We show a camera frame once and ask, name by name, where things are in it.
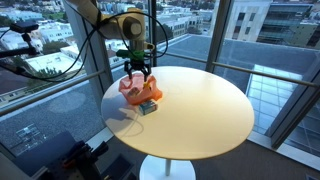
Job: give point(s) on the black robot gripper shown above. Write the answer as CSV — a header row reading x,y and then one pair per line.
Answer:
x,y
140,65

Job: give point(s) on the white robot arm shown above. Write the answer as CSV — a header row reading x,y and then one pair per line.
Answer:
x,y
129,25

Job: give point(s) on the orange plastic bag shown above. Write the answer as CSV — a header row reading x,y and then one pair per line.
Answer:
x,y
125,85

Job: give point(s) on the dark jar with yellow lid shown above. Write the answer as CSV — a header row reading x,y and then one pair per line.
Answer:
x,y
146,85

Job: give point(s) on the blue and white box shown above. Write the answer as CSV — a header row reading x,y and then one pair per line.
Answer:
x,y
148,107

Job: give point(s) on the round white table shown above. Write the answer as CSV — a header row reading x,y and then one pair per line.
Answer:
x,y
200,116

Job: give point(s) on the black equipment on floor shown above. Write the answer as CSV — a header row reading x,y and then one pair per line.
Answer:
x,y
62,158

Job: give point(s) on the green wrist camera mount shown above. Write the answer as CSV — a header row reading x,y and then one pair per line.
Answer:
x,y
136,54

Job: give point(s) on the black camera on tripod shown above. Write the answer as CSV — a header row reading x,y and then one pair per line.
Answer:
x,y
24,28

